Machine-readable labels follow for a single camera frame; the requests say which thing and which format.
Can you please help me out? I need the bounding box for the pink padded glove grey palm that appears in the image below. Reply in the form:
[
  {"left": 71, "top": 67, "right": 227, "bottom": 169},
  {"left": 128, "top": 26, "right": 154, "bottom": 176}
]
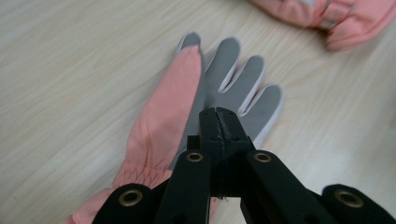
[{"left": 64, "top": 31, "right": 285, "bottom": 224}]

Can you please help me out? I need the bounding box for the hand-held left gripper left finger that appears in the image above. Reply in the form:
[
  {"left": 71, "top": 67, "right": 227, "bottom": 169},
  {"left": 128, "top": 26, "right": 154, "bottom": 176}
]
[{"left": 198, "top": 106, "right": 225, "bottom": 198}]

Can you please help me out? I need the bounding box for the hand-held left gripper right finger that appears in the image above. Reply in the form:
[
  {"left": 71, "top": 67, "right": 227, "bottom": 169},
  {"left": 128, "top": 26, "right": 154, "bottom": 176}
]
[{"left": 215, "top": 106, "right": 255, "bottom": 198}]

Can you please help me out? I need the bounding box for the pink padded glove with strap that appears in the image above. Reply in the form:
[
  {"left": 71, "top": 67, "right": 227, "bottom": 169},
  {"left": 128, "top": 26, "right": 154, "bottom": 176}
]
[{"left": 248, "top": 0, "right": 396, "bottom": 52}]

